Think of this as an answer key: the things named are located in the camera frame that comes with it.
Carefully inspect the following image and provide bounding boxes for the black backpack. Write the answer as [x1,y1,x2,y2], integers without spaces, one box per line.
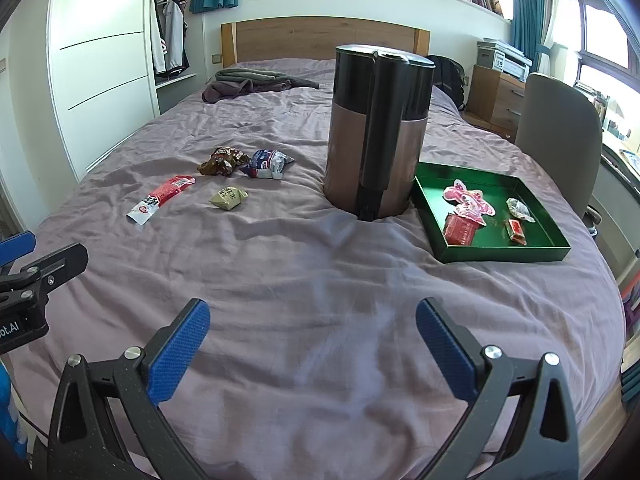
[427,55,468,111]

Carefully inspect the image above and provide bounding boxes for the brown snack packet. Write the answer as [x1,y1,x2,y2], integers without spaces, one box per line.
[197,146,251,177]

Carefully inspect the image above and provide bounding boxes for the mauve crumpled garment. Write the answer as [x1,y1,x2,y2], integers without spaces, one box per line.
[202,79,291,105]

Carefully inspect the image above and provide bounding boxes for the bed with purple sheet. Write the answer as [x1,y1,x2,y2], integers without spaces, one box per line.
[20,57,628,480]

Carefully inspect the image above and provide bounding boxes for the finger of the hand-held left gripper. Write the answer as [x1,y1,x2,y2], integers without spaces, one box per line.
[0,242,90,293]
[0,231,37,267]

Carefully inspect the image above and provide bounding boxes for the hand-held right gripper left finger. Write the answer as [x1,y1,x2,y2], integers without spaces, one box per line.
[47,298,211,480]

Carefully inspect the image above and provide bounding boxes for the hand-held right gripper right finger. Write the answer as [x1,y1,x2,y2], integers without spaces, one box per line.
[416,297,581,480]

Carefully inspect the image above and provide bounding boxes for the green tray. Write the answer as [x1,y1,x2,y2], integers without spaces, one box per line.
[410,161,572,264]

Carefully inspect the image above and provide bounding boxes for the person's left hand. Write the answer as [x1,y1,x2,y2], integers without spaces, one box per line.
[0,360,28,461]

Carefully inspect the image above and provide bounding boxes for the small red orange packet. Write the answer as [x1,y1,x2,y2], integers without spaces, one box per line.
[506,218,530,246]

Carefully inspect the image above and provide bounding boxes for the square red snack packet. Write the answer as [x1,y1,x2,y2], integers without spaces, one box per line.
[442,213,478,247]

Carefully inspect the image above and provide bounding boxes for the hanging clothes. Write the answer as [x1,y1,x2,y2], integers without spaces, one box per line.
[151,0,191,78]

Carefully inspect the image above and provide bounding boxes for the grey office chair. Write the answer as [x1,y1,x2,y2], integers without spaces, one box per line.
[515,72,605,231]

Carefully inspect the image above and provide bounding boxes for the white desk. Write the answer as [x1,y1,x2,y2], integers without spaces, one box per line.
[597,95,640,281]

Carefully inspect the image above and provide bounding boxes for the pile of folded clothes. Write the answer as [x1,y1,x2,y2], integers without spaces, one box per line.
[216,67,321,93]

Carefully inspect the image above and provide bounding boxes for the wooden nightstand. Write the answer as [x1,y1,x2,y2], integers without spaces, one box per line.
[467,65,526,136]

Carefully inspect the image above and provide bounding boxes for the grey printer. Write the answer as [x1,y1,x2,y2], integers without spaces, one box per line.
[476,38,526,70]

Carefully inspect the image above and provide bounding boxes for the pale green snack packet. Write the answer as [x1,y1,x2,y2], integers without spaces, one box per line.
[209,186,249,209]

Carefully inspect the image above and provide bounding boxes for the pink cartoon shaped packet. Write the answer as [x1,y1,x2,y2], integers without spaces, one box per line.
[442,179,497,226]

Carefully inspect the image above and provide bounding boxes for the clear mouse print candy packet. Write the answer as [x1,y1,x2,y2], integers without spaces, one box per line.
[506,197,537,222]

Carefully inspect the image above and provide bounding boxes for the blue and white snack packet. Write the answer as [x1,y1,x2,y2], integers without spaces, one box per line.
[241,149,296,181]

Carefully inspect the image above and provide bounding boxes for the white printer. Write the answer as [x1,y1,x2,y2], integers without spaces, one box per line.
[500,55,533,82]

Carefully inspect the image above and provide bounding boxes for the long red and white packet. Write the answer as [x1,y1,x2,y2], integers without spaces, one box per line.
[126,175,196,226]

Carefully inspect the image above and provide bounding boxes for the long teal curtain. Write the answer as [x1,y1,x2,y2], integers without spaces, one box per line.
[511,0,556,61]

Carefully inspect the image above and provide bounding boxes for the window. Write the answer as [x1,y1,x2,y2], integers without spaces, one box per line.
[555,0,640,111]

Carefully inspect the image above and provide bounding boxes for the black and copper kettle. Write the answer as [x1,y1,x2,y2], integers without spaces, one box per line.
[322,44,436,222]

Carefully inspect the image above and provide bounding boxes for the wooden headboard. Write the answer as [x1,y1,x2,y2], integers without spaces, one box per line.
[221,16,431,68]

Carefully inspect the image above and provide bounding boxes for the white wardrobe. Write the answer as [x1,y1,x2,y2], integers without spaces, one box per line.
[47,0,201,181]

